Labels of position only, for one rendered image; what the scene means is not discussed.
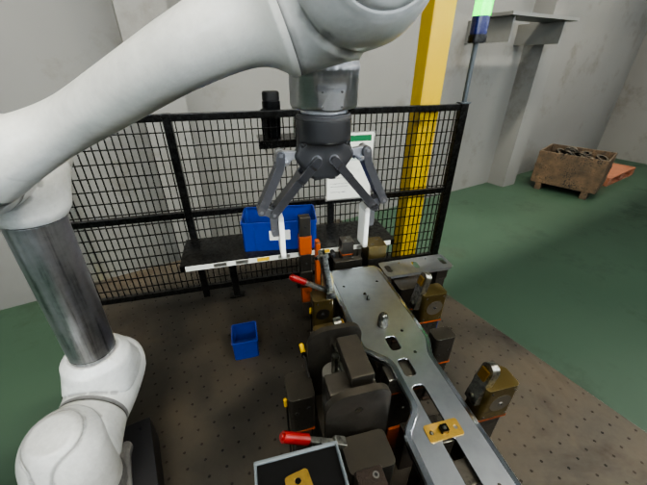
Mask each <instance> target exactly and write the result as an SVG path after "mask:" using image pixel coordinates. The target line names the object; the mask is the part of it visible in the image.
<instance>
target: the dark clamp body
mask: <svg viewBox="0 0 647 485"><path fill-rule="evenodd" d="M346 441H347V444H348V445H347V447H345V448H343V451H341V456H342V460H343V463H344V467H345V471H346V474H347V478H348V481H349V485H353V481H354V473H355V472H357V471H361V470H364V469H368V468H370V467H373V466H377V465H381V467H382V469H383V471H384V474H385V477H386V479H387V482H388V485H390V484H391V480H392V475H393V470H394V467H395V462H396V459H395V456H394V453H393V451H392V449H391V447H390V445H389V442H388V440H387V437H386V435H385V433H384V431H383V430H382V429H375V430H371V431H368V432H364V433H360V434H356V435H353V436H349V437H346Z"/></svg>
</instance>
